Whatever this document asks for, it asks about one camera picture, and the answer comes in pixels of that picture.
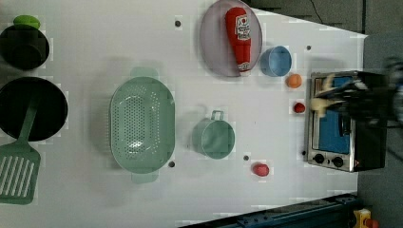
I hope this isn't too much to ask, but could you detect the yellow emergency stop box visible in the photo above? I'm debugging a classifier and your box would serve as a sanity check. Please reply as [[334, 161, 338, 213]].
[[354, 208, 379, 228]]

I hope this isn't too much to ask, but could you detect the green slotted spatula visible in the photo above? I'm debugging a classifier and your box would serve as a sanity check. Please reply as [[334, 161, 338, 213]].
[[0, 101, 41, 205]]

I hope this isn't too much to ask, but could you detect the green lime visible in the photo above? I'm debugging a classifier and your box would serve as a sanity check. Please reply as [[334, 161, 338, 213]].
[[13, 14, 41, 29]]

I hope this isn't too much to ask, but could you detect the orange toy fruit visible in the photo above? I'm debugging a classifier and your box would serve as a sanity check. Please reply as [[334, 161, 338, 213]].
[[286, 74, 302, 88]]

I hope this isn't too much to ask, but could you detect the black toaster oven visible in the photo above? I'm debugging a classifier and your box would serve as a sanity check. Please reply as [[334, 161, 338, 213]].
[[306, 71, 388, 172]]

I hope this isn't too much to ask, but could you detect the blue cup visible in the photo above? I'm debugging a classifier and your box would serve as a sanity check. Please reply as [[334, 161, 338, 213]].
[[260, 46, 292, 77]]

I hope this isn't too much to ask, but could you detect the small red toy tomato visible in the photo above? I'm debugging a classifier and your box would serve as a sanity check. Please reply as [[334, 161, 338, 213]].
[[293, 103, 306, 113]]

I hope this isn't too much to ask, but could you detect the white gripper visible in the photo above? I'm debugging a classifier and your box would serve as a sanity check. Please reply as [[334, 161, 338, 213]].
[[315, 60, 402, 127]]

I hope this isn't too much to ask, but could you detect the green measuring cup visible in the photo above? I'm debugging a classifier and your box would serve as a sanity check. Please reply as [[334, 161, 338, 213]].
[[192, 110, 236, 160]]

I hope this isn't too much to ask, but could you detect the green perforated colander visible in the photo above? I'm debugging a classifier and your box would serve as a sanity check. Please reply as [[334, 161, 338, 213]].
[[109, 66, 175, 184]]

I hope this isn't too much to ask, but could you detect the pink round plate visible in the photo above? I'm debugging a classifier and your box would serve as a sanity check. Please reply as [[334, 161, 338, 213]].
[[199, 0, 262, 77]]

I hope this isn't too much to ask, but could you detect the red ketchup bottle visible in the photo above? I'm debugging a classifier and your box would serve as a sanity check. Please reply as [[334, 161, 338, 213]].
[[225, 7, 252, 76]]

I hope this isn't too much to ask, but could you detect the large black pan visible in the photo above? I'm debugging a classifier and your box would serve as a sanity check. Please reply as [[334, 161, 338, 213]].
[[0, 76, 69, 143]]

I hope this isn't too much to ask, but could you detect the toy strawberry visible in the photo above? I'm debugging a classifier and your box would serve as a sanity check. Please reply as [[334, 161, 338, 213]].
[[252, 163, 270, 177]]

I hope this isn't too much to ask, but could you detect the small black pot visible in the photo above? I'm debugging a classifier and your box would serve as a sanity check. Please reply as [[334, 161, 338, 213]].
[[0, 25, 50, 70]]

